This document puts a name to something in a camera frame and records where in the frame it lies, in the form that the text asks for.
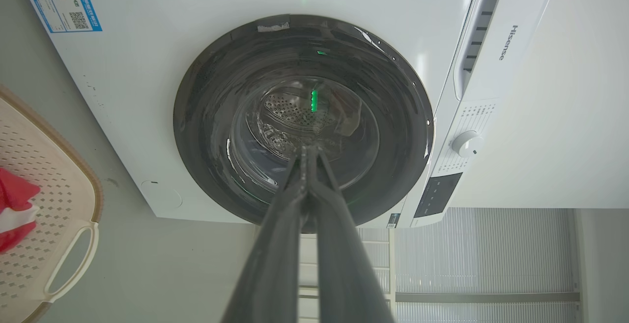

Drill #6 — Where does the white Hisense washing machine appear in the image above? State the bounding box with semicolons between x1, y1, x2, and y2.
24;0;559;229

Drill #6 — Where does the white detergent drawer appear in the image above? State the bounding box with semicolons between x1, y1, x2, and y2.
453;0;559;101

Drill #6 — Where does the beige perforated laundry basket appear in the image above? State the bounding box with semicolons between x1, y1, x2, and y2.
0;86;104;323

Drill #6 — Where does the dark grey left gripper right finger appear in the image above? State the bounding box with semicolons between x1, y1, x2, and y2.
307;145;397;323

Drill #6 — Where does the blue energy label sticker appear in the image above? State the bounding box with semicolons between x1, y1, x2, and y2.
29;0;103;34

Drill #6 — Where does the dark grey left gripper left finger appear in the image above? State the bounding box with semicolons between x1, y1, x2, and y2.
221;146;309;323

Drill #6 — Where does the red and white garment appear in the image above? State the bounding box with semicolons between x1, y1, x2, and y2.
0;167;42;254

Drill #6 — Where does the white washing machine dial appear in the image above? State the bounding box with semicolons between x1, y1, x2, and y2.
451;130;484;158

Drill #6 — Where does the round dark washing machine door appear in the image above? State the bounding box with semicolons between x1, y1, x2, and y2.
173;14;435;227

